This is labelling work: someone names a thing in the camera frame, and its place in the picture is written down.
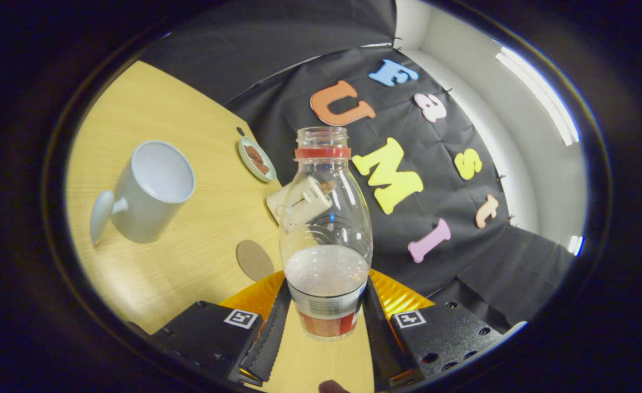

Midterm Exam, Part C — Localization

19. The pale green plate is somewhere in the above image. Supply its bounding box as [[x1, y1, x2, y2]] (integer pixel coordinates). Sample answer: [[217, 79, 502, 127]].
[[237, 136, 277, 183]]

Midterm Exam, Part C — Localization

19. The white cup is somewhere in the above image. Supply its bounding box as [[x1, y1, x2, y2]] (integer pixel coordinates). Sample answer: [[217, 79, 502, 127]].
[[90, 140, 197, 246]]

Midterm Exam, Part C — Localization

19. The round brown coaster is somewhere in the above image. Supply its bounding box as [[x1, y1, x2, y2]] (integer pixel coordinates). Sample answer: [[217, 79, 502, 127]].
[[236, 240, 275, 282]]

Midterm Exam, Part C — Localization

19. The white toaster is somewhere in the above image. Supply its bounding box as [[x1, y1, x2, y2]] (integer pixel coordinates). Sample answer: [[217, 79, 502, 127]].
[[266, 176, 335, 227]]

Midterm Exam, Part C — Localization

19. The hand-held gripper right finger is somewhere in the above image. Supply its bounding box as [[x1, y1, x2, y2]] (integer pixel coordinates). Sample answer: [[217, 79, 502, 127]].
[[362, 269, 504, 391]]

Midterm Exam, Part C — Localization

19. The long ceiling light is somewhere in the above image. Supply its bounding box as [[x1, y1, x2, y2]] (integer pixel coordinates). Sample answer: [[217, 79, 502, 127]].
[[496, 46, 581, 145]]

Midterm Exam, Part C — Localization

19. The clear juice bottle red label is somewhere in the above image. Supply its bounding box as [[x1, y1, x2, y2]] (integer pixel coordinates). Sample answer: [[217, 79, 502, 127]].
[[278, 127, 373, 342]]

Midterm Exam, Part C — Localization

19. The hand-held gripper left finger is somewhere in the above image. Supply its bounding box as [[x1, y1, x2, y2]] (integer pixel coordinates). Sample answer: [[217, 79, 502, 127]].
[[152, 270, 292, 385]]

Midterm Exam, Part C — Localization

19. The wooden table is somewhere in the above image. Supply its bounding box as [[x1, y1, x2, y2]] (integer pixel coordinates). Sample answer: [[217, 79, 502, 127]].
[[66, 60, 376, 393]]

